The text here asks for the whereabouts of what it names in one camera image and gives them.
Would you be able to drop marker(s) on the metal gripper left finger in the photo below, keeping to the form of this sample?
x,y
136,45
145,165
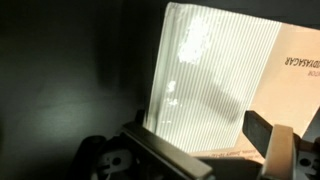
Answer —
x,y
166,150

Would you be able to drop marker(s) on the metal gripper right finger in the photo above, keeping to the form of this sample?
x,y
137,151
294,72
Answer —
x,y
280,153

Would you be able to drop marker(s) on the white and brown book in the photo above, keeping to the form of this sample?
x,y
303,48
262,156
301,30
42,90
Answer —
x,y
216,83

